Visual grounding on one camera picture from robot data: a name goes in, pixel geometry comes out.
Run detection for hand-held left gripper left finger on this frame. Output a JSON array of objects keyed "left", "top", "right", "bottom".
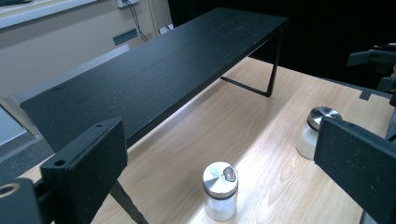
[{"left": 40, "top": 117, "right": 129, "bottom": 224}]

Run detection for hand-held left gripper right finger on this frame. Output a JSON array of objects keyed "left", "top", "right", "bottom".
[{"left": 313, "top": 117, "right": 396, "bottom": 224}]

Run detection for glass shaker jar metal lid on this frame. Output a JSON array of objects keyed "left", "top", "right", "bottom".
[
  {"left": 202, "top": 161, "right": 240, "bottom": 222},
  {"left": 295, "top": 105, "right": 344, "bottom": 161}
]

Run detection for black desk shelf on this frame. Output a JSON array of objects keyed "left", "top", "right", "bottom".
[{"left": 20, "top": 7, "right": 290, "bottom": 224}]

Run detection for grey partition panel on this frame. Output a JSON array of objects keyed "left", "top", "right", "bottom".
[{"left": 13, "top": 43, "right": 131, "bottom": 105}]

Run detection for white window ledge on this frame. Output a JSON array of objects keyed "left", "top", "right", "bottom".
[{"left": 0, "top": 0, "right": 98, "bottom": 30}]

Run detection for blue-grey wall plate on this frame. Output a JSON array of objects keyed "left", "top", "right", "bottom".
[{"left": 112, "top": 28, "right": 139, "bottom": 47}]

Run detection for black cable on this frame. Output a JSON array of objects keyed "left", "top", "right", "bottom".
[{"left": 124, "top": 0, "right": 150, "bottom": 43}]

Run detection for white vertical wall trim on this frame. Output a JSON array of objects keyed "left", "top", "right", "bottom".
[{"left": 146, "top": 0, "right": 164, "bottom": 35}]

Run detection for white wall socket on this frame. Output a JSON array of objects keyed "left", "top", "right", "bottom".
[{"left": 116, "top": 0, "right": 141, "bottom": 9}]

